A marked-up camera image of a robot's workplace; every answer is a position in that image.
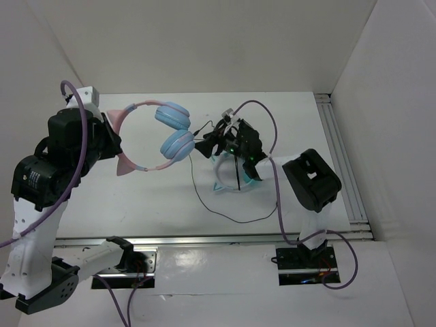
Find aluminium front rail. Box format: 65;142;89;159
52;232;304;251

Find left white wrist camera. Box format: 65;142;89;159
66;87;99;115

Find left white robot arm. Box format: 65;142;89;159
1;108;145;315

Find thin black headphone cable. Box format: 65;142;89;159
190;121;279;224

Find teal white cat-ear headphones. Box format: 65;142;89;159
210;152;258;193

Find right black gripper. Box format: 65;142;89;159
193;123;249;161

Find aluminium side rail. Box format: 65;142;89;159
314;94;374;240

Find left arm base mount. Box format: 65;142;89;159
97;236;157;290

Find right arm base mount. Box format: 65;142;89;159
270;247;341;286

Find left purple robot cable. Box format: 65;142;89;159
0;80;154;327

